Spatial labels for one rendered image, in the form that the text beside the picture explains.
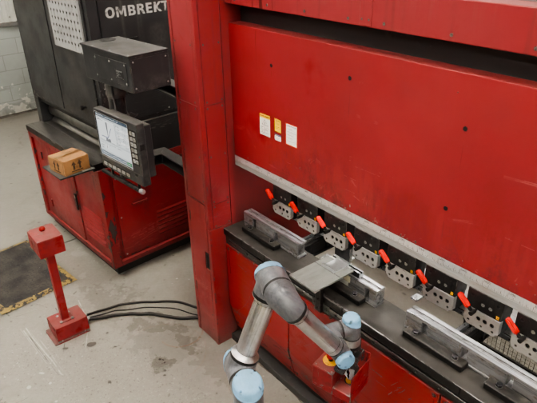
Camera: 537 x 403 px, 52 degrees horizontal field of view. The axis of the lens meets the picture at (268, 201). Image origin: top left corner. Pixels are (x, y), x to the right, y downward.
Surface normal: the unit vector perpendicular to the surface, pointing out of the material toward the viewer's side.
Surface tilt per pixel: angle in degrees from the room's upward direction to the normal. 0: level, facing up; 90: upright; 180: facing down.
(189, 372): 0
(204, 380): 0
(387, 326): 0
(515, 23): 90
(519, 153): 90
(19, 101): 90
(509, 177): 90
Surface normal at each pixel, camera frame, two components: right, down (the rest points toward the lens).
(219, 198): 0.63, 0.35
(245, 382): 0.02, -0.82
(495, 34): -0.78, 0.30
